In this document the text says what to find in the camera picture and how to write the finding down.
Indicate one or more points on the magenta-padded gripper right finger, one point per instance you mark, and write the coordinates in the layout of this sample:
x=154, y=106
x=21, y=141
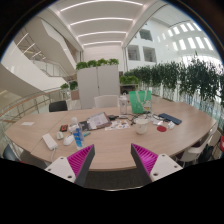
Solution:
x=160, y=166

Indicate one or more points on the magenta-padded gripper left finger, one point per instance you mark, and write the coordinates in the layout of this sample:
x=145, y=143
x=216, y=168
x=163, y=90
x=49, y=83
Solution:
x=63, y=166

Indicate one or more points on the clear water bottle blue label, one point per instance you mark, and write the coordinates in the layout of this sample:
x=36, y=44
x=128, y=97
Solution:
x=77, y=134

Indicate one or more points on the white computer mouse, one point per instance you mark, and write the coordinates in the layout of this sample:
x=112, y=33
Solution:
x=68, y=140

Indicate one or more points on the white power strip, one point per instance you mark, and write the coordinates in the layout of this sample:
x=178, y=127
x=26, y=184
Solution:
x=49, y=141

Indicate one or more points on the small grey-white computer mouse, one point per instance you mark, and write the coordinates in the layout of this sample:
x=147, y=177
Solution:
x=60, y=135

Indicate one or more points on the black and red case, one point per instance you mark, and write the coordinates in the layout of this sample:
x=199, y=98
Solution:
x=63, y=127

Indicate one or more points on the white packet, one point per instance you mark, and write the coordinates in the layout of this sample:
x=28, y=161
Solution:
x=171, y=125

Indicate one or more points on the white mug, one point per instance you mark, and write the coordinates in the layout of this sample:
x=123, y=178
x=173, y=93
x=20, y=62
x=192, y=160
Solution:
x=141, y=126

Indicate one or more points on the dark blue chair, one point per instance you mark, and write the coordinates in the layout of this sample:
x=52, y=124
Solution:
x=10, y=153

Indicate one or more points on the white paper sheet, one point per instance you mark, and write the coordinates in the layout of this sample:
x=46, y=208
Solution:
x=27, y=123

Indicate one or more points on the brown-edged open book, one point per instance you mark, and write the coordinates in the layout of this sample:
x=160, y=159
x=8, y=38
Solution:
x=99, y=120

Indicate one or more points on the colourful sticker sheet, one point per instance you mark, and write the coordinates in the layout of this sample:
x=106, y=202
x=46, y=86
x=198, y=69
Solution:
x=116, y=125

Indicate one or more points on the black chair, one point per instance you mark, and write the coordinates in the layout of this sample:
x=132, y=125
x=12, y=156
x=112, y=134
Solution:
x=58, y=106

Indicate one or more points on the white adapter block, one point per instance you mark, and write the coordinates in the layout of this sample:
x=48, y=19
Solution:
x=122, y=116

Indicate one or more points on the green tote bag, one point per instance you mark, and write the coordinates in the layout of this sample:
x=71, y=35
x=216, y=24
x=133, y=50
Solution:
x=140, y=101

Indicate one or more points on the black charger block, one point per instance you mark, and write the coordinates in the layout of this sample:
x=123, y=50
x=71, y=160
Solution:
x=111, y=117

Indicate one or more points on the glass railing wooden handrail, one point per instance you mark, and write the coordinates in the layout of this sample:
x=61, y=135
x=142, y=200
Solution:
x=20, y=103

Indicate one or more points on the small potted plant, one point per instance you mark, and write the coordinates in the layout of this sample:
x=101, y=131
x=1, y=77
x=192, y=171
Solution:
x=64, y=86
x=74, y=85

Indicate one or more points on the white cabinet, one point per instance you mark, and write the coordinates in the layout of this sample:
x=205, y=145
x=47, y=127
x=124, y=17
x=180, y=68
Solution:
x=98, y=85

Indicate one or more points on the low planter with green plants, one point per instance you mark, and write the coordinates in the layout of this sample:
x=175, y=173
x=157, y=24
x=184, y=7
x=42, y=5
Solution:
x=128, y=80

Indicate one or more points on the row of tall green plants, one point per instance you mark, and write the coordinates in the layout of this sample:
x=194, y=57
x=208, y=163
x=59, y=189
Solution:
x=186, y=76

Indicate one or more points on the green plants atop cabinet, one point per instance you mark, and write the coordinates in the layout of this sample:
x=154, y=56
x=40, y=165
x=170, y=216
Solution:
x=96, y=62

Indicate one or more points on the ceiling light strips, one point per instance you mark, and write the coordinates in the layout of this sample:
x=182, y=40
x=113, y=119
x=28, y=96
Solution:
x=100, y=19

